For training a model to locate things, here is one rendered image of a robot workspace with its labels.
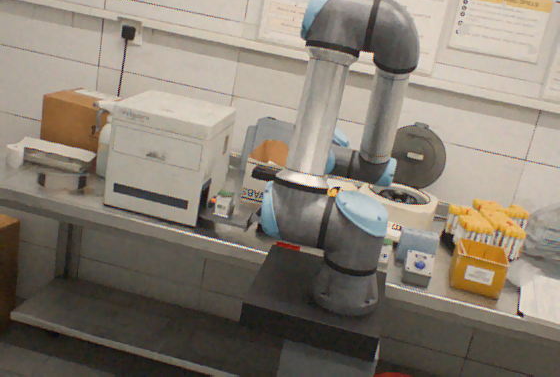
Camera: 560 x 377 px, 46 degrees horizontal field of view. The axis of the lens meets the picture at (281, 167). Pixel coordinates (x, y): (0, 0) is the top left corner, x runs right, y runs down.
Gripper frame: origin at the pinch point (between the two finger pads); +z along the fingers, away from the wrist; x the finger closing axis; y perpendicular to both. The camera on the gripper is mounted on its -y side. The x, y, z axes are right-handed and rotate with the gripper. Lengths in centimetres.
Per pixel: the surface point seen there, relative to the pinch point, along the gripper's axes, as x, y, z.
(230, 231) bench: -0.3, -2.0, 6.6
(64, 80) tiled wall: 60, -85, 34
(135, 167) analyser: -4.5, -33.3, 9.2
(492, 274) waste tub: -1, 56, -35
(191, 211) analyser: -4.5, -13.8, 7.9
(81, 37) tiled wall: 59, -89, 16
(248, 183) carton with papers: 25.1, -7.2, 2.1
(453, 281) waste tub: -1, 51, -26
